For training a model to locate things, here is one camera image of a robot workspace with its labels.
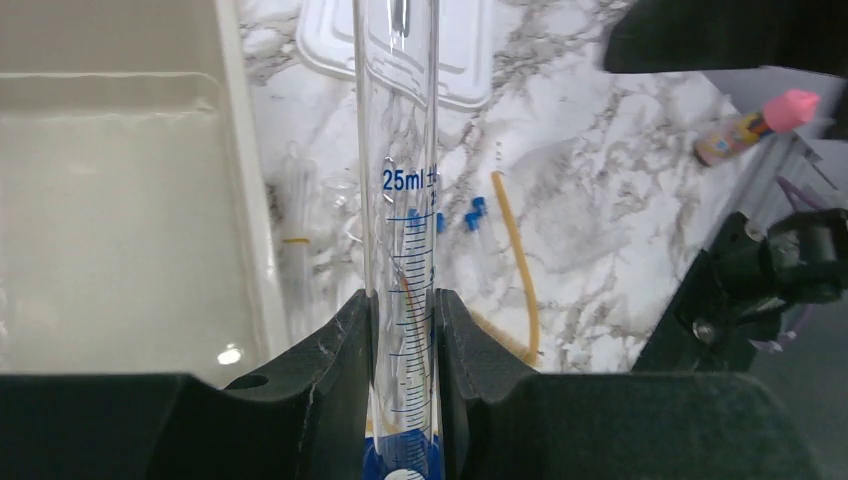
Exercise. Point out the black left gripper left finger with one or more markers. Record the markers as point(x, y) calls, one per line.
point(300, 416)

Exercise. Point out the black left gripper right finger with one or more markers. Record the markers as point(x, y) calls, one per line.
point(501, 419)

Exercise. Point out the glass rods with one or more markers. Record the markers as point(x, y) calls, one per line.
point(294, 195)

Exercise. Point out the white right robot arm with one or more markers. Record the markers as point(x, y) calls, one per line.
point(661, 36)

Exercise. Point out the yellow rubber tube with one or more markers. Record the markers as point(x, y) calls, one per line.
point(528, 353)

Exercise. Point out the blue-capped test tube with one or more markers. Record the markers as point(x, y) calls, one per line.
point(481, 260)
point(479, 205)

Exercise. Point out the beige plastic bin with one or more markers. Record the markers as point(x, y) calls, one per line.
point(135, 234)

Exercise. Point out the white bin lid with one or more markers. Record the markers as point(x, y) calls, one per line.
point(457, 46)

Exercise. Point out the pink-capped small bottle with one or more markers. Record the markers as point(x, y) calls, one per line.
point(731, 137)

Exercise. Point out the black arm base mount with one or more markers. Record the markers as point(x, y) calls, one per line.
point(800, 260)

